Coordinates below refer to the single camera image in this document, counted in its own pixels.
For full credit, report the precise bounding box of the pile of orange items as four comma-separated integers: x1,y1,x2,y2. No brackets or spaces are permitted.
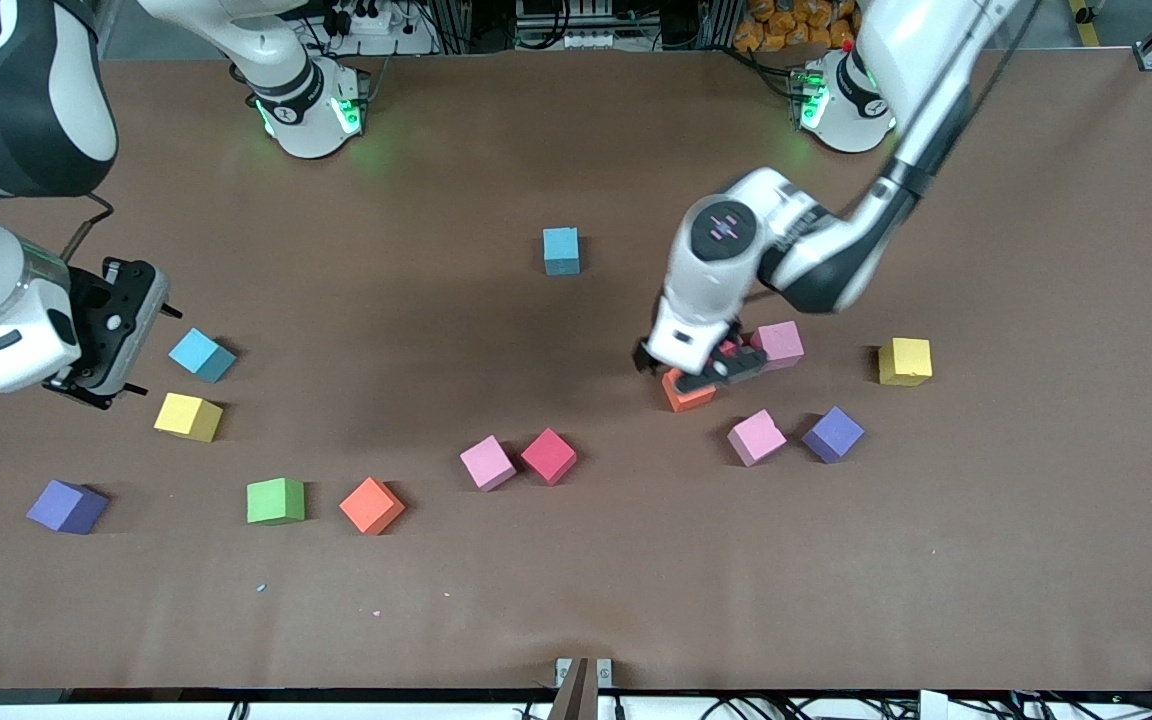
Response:
734,0,862,53

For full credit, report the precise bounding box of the green foam cube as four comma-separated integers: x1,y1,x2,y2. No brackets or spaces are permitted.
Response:
246,478,306,526

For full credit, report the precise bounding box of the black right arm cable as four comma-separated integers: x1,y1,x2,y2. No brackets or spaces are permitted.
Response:
56,192,117,263

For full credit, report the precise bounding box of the yellow foam cube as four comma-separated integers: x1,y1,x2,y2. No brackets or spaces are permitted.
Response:
154,392,224,443
877,337,934,387

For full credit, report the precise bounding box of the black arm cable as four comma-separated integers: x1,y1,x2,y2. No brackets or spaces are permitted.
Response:
56,192,117,263
836,0,1047,221

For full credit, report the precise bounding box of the teal foam cube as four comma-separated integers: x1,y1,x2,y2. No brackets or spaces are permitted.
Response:
542,227,582,277
168,328,237,384

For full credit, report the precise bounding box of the orange foam cube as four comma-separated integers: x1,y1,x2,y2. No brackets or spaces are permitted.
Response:
661,368,718,413
339,477,406,536

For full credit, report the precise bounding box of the purple foam cube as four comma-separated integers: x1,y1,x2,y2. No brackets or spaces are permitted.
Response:
802,406,865,464
26,480,110,536

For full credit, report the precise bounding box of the brown table cover sheet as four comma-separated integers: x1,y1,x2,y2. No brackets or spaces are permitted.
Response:
0,48,1152,693

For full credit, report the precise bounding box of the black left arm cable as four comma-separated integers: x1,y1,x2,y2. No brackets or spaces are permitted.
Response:
836,0,1047,221

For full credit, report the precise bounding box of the metal bracket with wooden stick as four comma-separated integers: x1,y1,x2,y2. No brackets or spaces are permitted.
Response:
548,656,615,720

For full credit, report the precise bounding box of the pink foam cube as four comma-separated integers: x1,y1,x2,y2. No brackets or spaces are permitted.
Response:
749,321,806,373
727,409,788,468
459,436,518,492

